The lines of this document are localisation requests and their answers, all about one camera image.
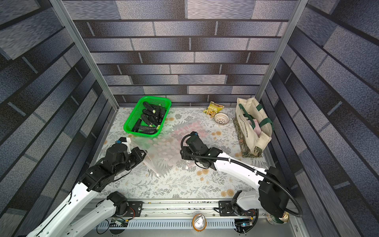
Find black corrugated cable conduit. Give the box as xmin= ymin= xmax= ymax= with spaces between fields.
xmin=180 ymin=134 xmax=304 ymax=218

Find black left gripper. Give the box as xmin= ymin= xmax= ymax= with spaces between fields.
xmin=115 ymin=147 xmax=151 ymax=176

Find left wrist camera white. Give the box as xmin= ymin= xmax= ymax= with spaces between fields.
xmin=116 ymin=137 xmax=131 ymax=154

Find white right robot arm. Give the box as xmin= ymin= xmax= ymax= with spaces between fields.
xmin=180 ymin=132 xmax=297 ymax=218

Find small eggplant at basket wall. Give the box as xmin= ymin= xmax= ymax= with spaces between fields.
xmin=131 ymin=118 xmax=142 ymax=132

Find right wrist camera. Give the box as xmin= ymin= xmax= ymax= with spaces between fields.
xmin=190 ymin=131 xmax=199 ymax=140

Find aluminium frame post left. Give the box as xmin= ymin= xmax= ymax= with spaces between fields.
xmin=49 ymin=0 xmax=119 ymax=111

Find tape roll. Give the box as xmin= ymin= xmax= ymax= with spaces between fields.
xmin=192 ymin=214 xmax=207 ymax=232

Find floral patterned table mat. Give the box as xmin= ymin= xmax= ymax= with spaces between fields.
xmin=98 ymin=107 xmax=268 ymax=199

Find green drink can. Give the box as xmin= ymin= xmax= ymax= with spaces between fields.
xmin=266 ymin=211 xmax=290 ymax=225

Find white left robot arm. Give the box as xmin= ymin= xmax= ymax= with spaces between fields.
xmin=28 ymin=138 xmax=147 ymax=237

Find large eggplant front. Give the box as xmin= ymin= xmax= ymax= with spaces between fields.
xmin=138 ymin=126 xmax=158 ymax=134

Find green plastic basket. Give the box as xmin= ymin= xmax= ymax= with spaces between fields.
xmin=123 ymin=96 xmax=172 ymax=138

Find aluminium frame post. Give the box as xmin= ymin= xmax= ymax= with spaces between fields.
xmin=49 ymin=0 xmax=119 ymax=111
xmin=255 ymin=0 xmax=308 ymax=102

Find small patterned bowl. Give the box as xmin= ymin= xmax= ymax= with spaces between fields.
xmin=214 ymin=113 xmax=230 ymax=125

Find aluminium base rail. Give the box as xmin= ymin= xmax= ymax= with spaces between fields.
xmin=89 ymin=199 xmax=303 ymax=237

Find yellow snack packet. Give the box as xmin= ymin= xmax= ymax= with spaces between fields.
xmin=203 ymin=101 xmax=224 ymax=118

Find clear pink-dotted zip-top bag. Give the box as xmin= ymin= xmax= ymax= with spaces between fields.
xmin=131 ymin=120 xmax=211 ymax=177

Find aluminium frame post right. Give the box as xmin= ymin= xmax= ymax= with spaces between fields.
xmin=255 ymin=0 xmax=308 ymax=102

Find beige tote bag green handles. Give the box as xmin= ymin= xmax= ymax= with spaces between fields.
xmin=233 ymin=97 xmax=274 ymax=158

